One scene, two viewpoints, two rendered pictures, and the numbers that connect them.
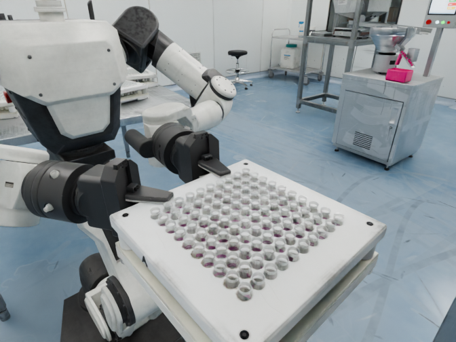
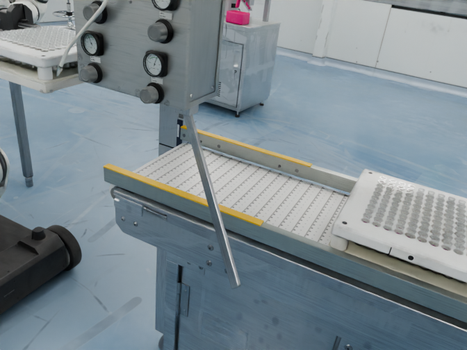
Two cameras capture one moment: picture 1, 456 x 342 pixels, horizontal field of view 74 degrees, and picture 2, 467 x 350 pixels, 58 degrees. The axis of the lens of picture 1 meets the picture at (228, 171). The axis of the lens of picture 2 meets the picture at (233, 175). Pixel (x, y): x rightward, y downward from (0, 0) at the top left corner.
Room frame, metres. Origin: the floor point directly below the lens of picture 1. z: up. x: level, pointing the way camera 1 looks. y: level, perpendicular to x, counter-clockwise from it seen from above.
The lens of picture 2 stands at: (-0.76, -0.05, 1.26)
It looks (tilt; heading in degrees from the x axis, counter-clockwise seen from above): 28 degrees down; 336
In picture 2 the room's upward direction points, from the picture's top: 7 degrees clockwise
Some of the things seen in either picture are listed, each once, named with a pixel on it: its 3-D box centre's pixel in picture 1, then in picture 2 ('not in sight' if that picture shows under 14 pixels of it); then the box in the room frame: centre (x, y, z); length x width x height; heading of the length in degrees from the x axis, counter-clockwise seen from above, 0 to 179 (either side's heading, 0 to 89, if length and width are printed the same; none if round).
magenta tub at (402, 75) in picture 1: (399, 74); (238, 17); (2.52, -1.37, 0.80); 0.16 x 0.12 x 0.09; 37
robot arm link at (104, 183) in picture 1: (95, 196); not in sight; (0.37, 0.19, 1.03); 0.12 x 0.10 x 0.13; 74
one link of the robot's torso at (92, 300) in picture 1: (120, 304); not in sight; (0.79, 0.41, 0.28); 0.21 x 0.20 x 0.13; 42
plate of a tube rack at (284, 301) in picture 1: (245, 225); (48, 44); (0.30, -0.02, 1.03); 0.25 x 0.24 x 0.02; 132
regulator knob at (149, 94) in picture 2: not in sight; (150, 92); (-0.14, -0.17, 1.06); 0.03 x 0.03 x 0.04; 42
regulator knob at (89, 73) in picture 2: not in sight; (89, 70); (-0.05, -0.09, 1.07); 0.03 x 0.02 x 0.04; 42
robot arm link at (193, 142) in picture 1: (191, 156); (12, 26); (0.51, 0.07, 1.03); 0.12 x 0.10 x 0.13; 34
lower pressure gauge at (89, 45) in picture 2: not in sight; (92, 43); (-0.05, -0.09, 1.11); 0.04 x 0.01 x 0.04; 42
